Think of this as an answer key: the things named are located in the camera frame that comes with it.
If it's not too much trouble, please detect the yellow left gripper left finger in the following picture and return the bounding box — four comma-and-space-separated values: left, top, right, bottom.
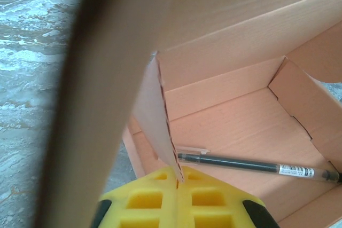
90, 166, 179, 228

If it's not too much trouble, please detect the black pen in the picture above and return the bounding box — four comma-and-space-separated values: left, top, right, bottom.
175, 145, 342, 185

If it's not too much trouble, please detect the pink paper box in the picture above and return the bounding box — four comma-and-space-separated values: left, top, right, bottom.
33, 0, 342, 228

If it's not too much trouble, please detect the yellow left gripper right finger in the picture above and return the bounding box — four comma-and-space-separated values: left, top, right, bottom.
177, 166, 281, 228

